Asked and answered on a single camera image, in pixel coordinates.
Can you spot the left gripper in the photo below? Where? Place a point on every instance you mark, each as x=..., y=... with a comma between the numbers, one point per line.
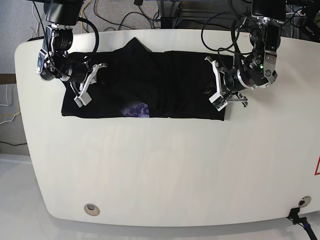
x=230, y=81

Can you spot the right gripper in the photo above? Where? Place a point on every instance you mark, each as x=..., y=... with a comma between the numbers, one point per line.
x=77, y=72

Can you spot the black T-shirt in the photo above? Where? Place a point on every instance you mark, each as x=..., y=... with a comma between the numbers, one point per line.
x=139, y=83

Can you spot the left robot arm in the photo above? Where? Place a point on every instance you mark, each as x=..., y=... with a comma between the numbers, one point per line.
x=255, y=69

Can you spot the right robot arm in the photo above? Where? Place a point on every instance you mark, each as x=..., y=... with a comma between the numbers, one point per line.
x=53, y=60

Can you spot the black flat bar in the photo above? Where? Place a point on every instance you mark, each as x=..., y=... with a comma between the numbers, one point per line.
x=35, y=38

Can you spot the red warning triangle sticker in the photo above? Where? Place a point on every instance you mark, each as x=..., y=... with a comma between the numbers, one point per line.
x=317, y=170

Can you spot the silver table grommet left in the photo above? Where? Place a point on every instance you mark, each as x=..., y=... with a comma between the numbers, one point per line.
x=91, y=209

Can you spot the silver table grommet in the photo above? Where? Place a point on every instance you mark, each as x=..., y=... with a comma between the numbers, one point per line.
x=305, y=201
x=91, y=209

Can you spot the silver table grommet right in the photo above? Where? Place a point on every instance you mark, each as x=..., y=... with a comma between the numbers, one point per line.
x=305, y=201

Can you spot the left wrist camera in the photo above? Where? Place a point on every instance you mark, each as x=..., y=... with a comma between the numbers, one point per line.
x=218, y=102

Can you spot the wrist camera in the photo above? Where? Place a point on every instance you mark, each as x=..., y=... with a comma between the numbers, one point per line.
x=218, y=102
x=83, y=100

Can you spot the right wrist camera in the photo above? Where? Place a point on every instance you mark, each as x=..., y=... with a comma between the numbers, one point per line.
x=83, y=100

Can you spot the aluminium frame post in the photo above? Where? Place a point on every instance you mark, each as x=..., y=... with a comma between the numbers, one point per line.
x=170, y=12

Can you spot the black clamp with cable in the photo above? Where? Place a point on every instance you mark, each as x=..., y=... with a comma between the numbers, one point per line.
x=301, y=221

